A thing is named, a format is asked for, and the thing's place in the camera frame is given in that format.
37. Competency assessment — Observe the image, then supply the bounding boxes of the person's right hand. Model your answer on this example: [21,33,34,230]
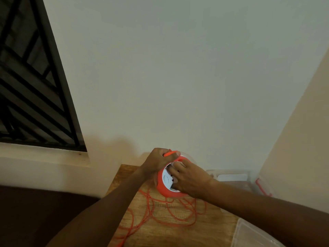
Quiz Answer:
[167,159,215,200]

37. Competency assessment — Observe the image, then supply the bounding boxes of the person's left hand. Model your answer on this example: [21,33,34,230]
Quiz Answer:
[140,148,182,183]

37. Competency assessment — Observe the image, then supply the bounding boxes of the orange extension cord reel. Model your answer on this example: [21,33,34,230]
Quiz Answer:
[156,149,197,199]

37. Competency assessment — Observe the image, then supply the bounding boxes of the clear plastic storage box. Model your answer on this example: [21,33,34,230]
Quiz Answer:
[205,169,277,214]

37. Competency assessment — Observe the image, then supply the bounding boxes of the orange cord with plug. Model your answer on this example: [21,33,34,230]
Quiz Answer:
[113,187,207,247]

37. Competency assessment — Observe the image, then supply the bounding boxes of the person's left forearm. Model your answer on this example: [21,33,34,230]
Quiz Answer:
[46,167,155,247]

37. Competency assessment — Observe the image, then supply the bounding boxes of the person's right forearm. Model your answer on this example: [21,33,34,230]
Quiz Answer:
[203,178,329,247]

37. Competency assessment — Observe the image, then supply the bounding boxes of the clear plastic box lid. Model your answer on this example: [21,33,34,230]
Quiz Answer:
[230,218,286,247]

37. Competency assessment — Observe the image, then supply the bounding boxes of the beige cabinet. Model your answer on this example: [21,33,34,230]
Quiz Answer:
[258,48,329,214]

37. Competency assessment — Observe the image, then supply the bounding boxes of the dark brown mattress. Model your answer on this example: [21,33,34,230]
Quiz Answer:
[0,185,101,247]

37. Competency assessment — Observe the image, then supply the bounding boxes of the black metal window grille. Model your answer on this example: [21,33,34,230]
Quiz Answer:
[0,0,87,153]

